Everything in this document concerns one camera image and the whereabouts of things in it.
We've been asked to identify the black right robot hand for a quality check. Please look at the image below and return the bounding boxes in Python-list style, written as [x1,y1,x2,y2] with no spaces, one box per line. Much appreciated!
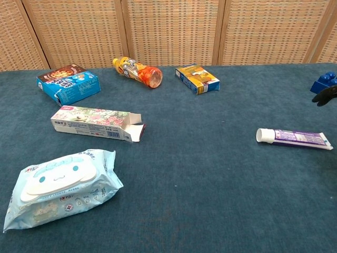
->
[311,84,337,107]

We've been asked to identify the purple toothpaste tube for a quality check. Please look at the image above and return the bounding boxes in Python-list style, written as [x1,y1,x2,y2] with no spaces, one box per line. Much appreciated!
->
[255,128,334,151]

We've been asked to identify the floral toothpaste carton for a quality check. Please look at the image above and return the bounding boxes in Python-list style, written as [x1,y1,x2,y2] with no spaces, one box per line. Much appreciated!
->
[50,105,147,143]

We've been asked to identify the blue toy brick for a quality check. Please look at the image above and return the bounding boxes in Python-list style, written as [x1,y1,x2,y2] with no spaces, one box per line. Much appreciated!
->
[310,71,337,94]

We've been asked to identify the yellow and blue snack box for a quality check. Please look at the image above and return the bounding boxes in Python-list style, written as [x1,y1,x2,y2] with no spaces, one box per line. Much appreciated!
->
[175,64,221,95]

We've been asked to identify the blue cookie box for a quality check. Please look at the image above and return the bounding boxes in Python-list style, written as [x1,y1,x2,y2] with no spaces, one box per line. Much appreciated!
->
[36,64,102,107]

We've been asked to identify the light blue wet wipes pack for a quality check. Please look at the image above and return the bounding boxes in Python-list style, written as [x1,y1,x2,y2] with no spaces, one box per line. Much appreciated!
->
[2,149,124,233]

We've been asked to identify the woven wooden screen panel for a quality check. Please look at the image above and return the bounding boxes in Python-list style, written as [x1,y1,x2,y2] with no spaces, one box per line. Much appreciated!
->
[0,0,51,72]
[217,0,331,66]
[304,0,337,64]
[15,0,130,70]
[121,0,226,67]

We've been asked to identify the teal table cloth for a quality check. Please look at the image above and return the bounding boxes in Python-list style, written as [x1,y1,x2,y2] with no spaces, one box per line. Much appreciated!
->
[0,62,337,253]

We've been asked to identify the orange drink bottle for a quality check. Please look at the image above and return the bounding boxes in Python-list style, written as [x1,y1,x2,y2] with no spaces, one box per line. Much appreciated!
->
[112,56,163,89]

